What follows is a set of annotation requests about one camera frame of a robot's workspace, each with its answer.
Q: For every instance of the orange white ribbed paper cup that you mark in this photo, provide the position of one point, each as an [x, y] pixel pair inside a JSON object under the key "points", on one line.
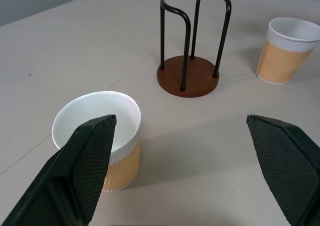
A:
{"points": [[122, 158], [285, 58]]}

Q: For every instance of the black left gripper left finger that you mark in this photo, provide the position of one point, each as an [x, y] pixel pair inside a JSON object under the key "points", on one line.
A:
{"points": [[82, 166]]}

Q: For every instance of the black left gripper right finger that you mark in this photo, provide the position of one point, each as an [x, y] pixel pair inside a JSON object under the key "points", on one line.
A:
{"points": [[285, 166]]}

